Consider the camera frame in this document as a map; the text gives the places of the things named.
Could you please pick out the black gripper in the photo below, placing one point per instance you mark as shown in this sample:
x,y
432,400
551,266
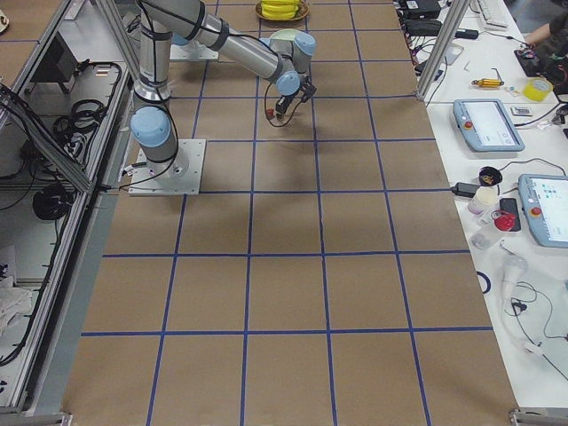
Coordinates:
x,y
282,105

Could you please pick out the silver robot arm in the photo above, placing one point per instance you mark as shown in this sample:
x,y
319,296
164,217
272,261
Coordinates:
x,y
282,61
179,40

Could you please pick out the pale green plate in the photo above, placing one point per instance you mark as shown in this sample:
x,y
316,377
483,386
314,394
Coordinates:
x,y
286,34

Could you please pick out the yellow banana bunch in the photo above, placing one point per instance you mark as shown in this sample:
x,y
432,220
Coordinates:
x,y
282,9

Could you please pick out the woven wicker basket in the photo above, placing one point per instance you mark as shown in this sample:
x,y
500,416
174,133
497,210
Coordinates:
x,y
306,12

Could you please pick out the black power adapter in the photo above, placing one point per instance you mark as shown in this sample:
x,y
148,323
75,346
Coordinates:
x,y
465,190

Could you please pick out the far teach pendant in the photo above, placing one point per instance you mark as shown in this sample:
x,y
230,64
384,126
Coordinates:
x,y
486,126

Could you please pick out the teach pendant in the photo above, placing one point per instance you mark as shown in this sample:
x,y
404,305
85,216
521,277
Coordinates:
x,y
486,126
544,202

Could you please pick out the gold cylinder tool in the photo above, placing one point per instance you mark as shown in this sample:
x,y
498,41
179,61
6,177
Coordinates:
x,y
488,83

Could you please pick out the black bowl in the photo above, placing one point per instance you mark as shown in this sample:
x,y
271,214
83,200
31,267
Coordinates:
x,y
489,176

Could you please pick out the white paper cup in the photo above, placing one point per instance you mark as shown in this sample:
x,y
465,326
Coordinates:
x,y
484,198

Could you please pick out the black smartphone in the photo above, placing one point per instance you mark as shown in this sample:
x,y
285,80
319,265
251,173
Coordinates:
x,y
509,205

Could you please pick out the red round object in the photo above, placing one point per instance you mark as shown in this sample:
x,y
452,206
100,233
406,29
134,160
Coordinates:
x,y
502,220

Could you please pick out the yellow tape roll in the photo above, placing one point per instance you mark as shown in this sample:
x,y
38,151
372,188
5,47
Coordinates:
x,y
537,89

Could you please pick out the near teach pendant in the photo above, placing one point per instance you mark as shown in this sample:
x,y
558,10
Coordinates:
x,y
544,202

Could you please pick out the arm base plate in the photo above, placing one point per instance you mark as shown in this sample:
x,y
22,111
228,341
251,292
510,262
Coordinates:
x,y
182,177
192,54

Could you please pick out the aluminium frame post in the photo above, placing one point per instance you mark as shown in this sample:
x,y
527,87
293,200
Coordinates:
x,y
446,35

